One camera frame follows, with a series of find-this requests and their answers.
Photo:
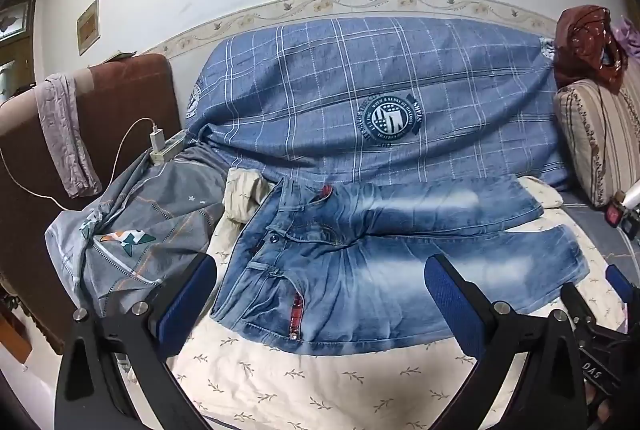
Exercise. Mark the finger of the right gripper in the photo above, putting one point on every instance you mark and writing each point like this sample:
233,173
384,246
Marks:
579,312
623,287

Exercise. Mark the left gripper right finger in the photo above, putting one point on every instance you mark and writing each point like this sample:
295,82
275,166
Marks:
550,393

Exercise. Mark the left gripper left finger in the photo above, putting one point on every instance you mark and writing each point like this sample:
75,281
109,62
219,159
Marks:
90,393

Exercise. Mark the blue denim jeans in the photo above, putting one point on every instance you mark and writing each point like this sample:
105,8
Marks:
338,269

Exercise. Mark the white plastic roll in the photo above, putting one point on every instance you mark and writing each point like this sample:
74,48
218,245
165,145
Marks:
632,196

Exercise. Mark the cream leaf-print quilt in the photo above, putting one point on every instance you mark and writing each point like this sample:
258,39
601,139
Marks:
238,383

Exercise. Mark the striped beige cushion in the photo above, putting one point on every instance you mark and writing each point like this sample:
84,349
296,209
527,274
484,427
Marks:
601,129

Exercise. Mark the dark red cloth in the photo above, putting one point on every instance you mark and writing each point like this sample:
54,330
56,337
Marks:
585,48

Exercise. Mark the purple cloth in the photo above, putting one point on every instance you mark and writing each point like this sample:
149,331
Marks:
628,36

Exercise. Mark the white power strip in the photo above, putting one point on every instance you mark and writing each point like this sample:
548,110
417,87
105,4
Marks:
173,146

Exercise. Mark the white phone charger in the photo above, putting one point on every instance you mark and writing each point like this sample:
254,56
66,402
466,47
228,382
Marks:
157,139

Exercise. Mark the brown headboard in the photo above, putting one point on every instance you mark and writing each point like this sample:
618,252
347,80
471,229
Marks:
118,102

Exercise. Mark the lilac cloth on headboard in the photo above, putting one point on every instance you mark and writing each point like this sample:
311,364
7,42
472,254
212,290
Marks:
59,121

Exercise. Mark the blue plaid blanket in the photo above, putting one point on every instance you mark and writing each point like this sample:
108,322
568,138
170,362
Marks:
387,100

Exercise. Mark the small framed picture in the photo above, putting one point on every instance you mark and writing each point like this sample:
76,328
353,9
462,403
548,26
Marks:
88,27

